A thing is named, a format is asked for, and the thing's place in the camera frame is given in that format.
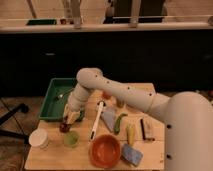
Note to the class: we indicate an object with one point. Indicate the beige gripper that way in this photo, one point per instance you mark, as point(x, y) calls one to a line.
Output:
point(69, 116)

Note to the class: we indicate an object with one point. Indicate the dark red grapes bunch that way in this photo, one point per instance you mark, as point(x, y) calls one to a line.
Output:
point(64, 127)

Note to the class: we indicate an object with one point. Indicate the green tray on counter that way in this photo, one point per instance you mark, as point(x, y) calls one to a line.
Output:
point(41, 22)

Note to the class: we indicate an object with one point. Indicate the green chili pepper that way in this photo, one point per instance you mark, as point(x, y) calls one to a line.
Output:
point(117, 123)

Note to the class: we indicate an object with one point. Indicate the white paper cup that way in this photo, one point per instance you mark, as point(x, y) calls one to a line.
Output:
point(39, 138)

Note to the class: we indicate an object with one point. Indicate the black office chair base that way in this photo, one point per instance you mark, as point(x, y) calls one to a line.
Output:
point(9, 125)

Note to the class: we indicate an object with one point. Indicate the green plastic tray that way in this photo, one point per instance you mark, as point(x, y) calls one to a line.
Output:
point(51, 109)

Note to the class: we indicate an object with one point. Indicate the orange toy fruit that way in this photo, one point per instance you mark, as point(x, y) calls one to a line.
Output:
point(106, 96)

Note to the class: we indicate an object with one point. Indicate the green plastic cup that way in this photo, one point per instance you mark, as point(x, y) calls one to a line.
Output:
point(71, 139)

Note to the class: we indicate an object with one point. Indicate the metal spoon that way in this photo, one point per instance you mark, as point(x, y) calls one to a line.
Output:
point(60, 96)

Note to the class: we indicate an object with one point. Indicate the yellow corn toy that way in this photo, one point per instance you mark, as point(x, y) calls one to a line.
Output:
point(130, 130)

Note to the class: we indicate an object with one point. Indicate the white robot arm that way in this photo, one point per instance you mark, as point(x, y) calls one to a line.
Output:
point(188, 117)

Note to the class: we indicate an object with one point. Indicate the blue sponge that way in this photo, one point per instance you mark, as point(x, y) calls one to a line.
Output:
point(131, 155)

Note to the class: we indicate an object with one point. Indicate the orange bowl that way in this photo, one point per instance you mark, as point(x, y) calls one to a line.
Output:
point(105, 151)

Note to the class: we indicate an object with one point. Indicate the grey cloth piece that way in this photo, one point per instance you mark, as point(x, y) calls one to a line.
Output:
point(108, 117)

